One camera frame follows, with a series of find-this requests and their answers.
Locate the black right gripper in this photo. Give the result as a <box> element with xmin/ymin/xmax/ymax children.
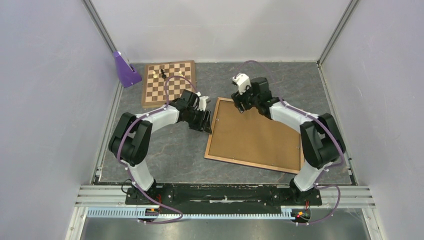
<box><xmin>232</xmin><ymin>81</ymin><xmax>261</xmax><ymax>113</ymax></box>

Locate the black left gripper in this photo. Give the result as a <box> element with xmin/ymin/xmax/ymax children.
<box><xmin>185</xmin><ymin>107</ymin><xmax>212</xmax><ymax>135</ymax></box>

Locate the wooden picture frame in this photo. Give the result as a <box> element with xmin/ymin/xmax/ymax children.
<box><xmin>203</xmin><ymin>96</ymin><xmax>306</xmax><ymax>175</ymax></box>

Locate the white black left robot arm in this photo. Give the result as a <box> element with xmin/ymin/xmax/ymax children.
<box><xmin>108</xmin><ymin>90</ymin><xmax>213</xmax><ymax>204</ymax></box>

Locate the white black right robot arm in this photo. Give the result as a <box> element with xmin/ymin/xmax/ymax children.
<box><xmin>231</xmin><ymin>73</ymin><xmax>346</xmax><ymax>204</ymax></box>

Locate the wooden chessboard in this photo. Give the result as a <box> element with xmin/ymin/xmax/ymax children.
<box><xmin>141</xmin><ymin>60</ymin><xmax>197</xmax><ymax>108</ymax></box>

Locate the black chess piece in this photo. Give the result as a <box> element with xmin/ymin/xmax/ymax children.
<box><xmin>160</xmin><ymin>69</ymin><xmax>167</xmax><ymax>79</ymax></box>

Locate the purple wedge stand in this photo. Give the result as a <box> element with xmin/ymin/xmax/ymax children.
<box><xmin>113</xmin><ymin>51</ymin><xmax>142</xmax><ymax>88</ymax></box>

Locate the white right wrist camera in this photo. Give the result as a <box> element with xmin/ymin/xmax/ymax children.
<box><xmin>232</xmin><ymin>73</ymin><xmax>252</xmax><ymax>95</ymax></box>

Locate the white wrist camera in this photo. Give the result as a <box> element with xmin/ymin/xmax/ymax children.
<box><xmin>196</xmin><ymin>91</ymin><xmax>210</xmax><ymax>112</ymax></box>
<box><xmin>232</xmin><ymin>73</ymin><xmax>252</xmax><ymax>95</ymax></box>

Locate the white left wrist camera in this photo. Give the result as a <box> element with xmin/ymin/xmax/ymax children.
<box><xmin>196</xmin><ymin>91</ymin><xmax>210</xmax><ymax>112</ymax></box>

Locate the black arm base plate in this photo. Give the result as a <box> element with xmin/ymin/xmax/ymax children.
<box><xmin>145</xmin><ymin>183</ymin><xmax>323</xmax><ymax>208</ymax></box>

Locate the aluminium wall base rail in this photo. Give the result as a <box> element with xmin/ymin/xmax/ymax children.
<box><xmin>90</xmin><ymin>83</ymin><xmax>123</xmax><ymax>185</ymax></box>

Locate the slotted cable duct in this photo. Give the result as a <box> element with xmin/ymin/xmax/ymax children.
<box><xmin>86</xmin><ymin>206</ymin><xmax>312</xmax><ymax>220</ymax></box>

